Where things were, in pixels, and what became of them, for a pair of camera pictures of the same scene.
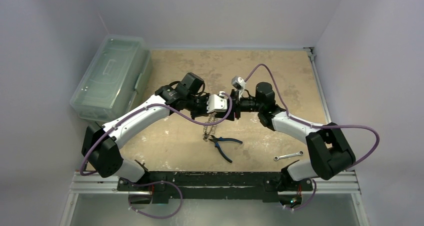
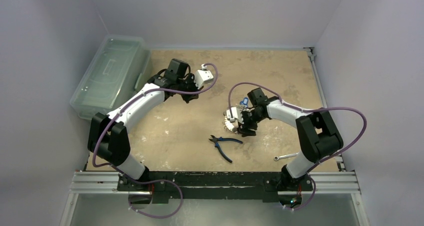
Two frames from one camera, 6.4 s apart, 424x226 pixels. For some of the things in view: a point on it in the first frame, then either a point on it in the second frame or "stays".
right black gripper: x=238 y=105 to x=247 y=121
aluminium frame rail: x=85 y=185 stays
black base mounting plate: x=164 y=185 stays
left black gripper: x=203 y=112 to x=191 y=78
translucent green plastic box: x=116 y=80 stays
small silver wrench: x=276 y=158 stays
